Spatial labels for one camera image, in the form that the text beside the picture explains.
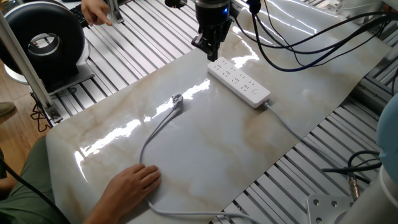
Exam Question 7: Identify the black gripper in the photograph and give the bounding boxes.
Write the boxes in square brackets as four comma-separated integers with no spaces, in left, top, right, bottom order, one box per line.
[190,0,233,62]

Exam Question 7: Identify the white power strip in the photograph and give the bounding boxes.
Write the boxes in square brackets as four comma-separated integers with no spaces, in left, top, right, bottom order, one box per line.
[207,56,271,110]

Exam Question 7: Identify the grey power cord with plug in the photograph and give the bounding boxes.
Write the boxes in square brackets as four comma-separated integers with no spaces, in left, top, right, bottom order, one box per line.
[137,93,262,224]

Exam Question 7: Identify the bystander's hand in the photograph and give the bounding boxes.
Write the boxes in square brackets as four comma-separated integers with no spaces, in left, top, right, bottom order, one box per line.
[80,0,113,27]

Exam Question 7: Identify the person's right hand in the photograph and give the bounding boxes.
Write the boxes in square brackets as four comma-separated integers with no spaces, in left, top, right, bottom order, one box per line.
[102,163,162,218]

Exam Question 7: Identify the black round object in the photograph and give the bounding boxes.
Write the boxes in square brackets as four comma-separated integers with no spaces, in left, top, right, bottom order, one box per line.
[164,0,188,9]

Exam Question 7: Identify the glossy marble pattern mat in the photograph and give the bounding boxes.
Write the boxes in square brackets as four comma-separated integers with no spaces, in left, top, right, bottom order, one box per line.
[45,0,393,224]

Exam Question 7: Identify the black keyboard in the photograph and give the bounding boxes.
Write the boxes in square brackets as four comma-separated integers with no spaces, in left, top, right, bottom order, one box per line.
[68,2,91,28]

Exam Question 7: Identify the olive shoe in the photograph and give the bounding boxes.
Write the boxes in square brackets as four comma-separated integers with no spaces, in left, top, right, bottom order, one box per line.
[0,101,17,118]

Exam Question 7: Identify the person's green trousers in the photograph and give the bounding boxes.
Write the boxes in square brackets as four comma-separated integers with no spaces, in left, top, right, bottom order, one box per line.
[0,136,71,224]

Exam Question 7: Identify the black gripper cable bundle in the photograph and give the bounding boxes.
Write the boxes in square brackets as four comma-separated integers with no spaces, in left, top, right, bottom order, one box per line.
[233,0,398,73]

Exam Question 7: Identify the aluminium frame post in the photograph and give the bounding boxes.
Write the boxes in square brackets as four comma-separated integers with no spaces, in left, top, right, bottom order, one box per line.
[107,0,125,24]
[0,12,63,124]

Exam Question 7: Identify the grey power strip cord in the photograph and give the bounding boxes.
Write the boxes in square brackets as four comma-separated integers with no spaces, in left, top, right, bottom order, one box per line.
[263,101,373,184]

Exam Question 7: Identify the black floor wires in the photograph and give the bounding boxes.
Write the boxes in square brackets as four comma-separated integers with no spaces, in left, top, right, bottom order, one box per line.
[29,93,53,133]

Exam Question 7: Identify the black ring-shaped device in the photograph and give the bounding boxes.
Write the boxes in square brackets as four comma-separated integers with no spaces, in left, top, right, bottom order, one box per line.
[0,0,96,96]

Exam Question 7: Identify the black cable with metal connector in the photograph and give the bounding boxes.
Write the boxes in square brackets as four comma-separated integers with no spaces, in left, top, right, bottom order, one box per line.
[322,150,382,202]

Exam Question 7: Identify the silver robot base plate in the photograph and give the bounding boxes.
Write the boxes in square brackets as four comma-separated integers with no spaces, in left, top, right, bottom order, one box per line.
[306,194,358,224]

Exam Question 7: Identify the thin black cable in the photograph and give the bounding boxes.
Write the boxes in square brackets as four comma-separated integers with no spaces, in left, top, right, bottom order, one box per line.
[0,157,71,224]

